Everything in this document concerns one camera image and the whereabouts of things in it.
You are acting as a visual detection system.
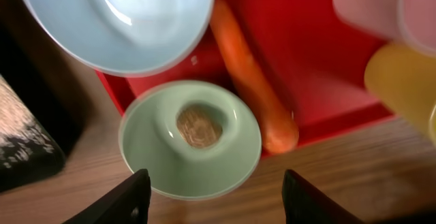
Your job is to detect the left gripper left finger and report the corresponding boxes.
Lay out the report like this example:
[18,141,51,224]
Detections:
[65,169,151,224]

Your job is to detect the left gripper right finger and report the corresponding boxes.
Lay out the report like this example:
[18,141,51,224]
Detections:
[281,170,362,224]

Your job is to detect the orange carrot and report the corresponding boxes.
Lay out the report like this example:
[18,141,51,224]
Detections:
[210,0,299,154]

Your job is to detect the green bowl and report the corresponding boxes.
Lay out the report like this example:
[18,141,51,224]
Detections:
[119,80,262,200]

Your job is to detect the brown mushroom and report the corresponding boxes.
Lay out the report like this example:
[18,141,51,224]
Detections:
[176,104,223,148]

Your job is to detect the white rice pile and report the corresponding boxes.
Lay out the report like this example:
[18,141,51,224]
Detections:
[1,78,65,170]

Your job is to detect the light blue bowl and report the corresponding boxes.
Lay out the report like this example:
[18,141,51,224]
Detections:
[23,0,214,77]

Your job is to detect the red serving tray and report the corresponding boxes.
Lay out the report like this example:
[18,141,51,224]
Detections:
[94,0,396,159]

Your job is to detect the yellow cup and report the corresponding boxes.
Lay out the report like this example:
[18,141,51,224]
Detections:
[364,43,435,142]

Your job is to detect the black plastic tray bin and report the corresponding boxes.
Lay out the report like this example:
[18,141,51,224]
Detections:
[1,27,82,192]

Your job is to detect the pink cup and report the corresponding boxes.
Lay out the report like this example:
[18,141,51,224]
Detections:
[332,0,435,57]

